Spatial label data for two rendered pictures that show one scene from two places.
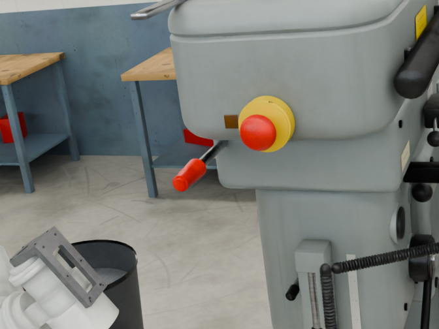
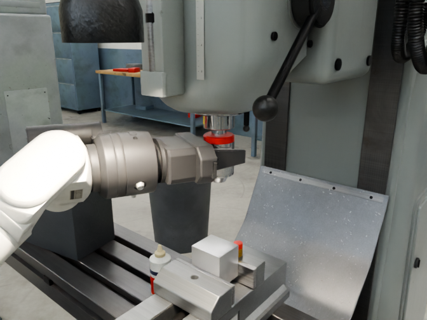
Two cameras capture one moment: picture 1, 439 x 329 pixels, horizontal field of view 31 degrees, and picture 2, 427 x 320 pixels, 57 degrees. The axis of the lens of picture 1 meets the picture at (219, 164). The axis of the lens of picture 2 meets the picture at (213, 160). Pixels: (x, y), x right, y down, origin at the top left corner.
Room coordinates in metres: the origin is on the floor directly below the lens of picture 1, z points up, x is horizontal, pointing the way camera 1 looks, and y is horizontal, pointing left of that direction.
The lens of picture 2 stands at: (0.48, -0.30, 1.41)
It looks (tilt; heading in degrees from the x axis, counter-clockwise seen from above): 17 degrees down; 16
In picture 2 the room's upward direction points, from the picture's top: straight up
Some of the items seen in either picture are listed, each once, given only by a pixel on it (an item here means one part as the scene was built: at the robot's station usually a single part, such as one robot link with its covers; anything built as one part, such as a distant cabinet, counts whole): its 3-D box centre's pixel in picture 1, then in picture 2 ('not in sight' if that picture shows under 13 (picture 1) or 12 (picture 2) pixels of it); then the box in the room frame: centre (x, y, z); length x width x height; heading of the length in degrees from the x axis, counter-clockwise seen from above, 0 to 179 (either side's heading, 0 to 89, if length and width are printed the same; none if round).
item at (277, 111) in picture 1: (266, 124); not in sight; (0.83, -0.06, 1.76); 0.06 x 0.02 x 0.06; 66
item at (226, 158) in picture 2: not in sight; (227, 159); (1.02, -0.17, 1.24); 0.06 x 0.02 x 0.03; 131
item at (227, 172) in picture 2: not in sight; (218, 157); (1.04, -0.15, 1.23); 0.05 x 0.05 x 0.05
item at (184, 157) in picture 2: not in sight; (161, 161); (0.98, -0.08, 1.24); 0.13 x 0.12 x 0.10; 41
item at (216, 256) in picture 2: not in sight; (215, 261); (1.04, -0.15, 1.05); 0.06 x 0.05 x 0.06; 66
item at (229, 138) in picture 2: not in sight; (218, 137); (1.04, -0.15, 1.26); 0.05 x 0.05 x 0.01
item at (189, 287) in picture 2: not in sight; (192, 288); (0.99, -0.12, 1.02); 0.12 x 0.06 x 0.04; 66
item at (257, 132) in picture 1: (259, 130); not in sight; (0.81, -0.05, 1.76); 0.04 x 0.03 x 0.04; 66
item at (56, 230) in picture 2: not in sight; (60, 201); (1.22, 0.29, 1.03); 0.22 x 0.12 x 0.20; 76
